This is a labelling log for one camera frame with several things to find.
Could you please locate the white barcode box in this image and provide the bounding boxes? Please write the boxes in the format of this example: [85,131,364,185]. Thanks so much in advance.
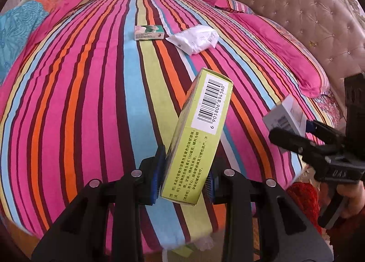
[263,95,307,153]

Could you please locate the yellow-green medicine box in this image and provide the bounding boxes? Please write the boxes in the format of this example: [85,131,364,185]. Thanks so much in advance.
[160,68,233,205]

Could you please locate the person's hand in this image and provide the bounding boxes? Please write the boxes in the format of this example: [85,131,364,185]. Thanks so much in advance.
[336,181,365,219]

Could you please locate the red shaggy rug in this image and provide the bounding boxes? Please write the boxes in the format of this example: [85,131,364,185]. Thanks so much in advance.
[287,182,322,234]

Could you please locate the pink pillow near headboard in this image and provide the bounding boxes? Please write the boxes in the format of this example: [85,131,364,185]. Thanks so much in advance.
[230,13,330,98]

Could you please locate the beige tufted headboard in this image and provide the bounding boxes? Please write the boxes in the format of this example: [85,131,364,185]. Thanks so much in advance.
[238,0,364,108]

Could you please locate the colourful striped bed cover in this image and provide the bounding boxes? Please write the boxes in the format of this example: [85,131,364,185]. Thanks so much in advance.
[0,0,333,255]

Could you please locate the far striped pink pillow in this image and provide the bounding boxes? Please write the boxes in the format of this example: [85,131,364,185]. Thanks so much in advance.
[203,0,254,14]

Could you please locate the white crumpled plastic wrapper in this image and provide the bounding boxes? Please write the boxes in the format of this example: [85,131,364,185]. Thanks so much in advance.
[166,24,220,55]

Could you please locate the green white flower box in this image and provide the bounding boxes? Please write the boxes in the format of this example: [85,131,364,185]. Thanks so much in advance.
[134,25,165,41]

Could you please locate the blue patterned quilt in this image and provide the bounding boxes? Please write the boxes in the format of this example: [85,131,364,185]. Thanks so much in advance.
[0,0,49,84]

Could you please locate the pink folded duvet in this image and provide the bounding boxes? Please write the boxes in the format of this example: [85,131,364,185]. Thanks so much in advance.
[1,0,82,103]

